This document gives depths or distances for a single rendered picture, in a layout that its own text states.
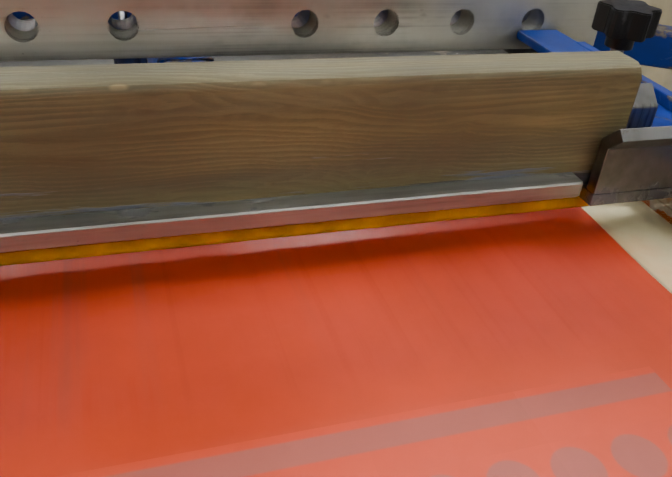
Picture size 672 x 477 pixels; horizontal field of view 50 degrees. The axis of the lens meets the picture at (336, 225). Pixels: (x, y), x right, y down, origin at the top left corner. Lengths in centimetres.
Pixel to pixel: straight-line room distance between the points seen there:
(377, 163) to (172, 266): 12
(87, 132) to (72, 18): 22
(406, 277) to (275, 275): 7
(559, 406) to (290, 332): 13
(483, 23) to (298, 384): 40
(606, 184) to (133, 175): 27
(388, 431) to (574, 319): 13
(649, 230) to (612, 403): 17
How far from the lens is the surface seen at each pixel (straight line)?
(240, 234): 39
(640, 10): 57
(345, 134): 37
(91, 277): 39
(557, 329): 38
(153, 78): 34
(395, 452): 30
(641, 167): 46
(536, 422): 33
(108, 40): 56
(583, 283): 42
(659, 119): 54
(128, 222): 35
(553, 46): 63
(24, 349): 35
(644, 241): 48
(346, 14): 59
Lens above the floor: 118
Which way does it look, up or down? 32 degrees down
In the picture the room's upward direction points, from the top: 6 degrees clockwise
